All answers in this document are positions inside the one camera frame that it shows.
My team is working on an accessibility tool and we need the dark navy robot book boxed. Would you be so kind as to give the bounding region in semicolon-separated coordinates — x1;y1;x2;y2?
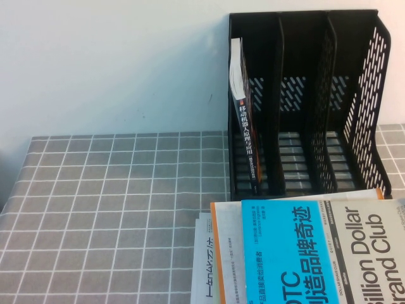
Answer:
228;37;265;195

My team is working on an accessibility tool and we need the grey white-grid tablecloth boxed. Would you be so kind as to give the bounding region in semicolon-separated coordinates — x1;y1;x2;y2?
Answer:
0;122;405;304

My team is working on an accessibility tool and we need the black three-slot book stand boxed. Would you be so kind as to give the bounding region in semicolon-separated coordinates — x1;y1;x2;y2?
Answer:
227;8;392;201

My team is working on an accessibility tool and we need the blue grey Brand Club book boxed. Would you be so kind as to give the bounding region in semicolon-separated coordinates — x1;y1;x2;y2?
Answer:
240;198;405;304

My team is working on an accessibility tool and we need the white orange-edged book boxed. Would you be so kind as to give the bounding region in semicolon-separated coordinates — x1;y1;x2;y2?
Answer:
209;187;385;304

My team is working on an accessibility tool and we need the white black-lettered book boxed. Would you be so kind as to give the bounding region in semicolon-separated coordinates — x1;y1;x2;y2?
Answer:
189;211;222;304

